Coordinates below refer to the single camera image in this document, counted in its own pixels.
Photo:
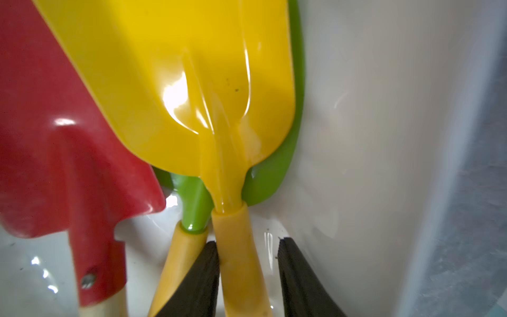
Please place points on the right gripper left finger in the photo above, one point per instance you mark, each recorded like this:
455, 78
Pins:
198, 291

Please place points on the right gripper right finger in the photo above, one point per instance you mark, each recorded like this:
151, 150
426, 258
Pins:
303, 293

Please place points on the green trowel yellow handle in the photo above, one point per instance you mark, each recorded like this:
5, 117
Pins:
261, 182

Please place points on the white plastic storage box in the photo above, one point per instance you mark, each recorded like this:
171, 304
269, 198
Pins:
391, 93

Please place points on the red shovel wooden handle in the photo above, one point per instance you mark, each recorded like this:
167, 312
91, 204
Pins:
62, 167

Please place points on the yellow tool in box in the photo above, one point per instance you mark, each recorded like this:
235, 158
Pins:
196, 88

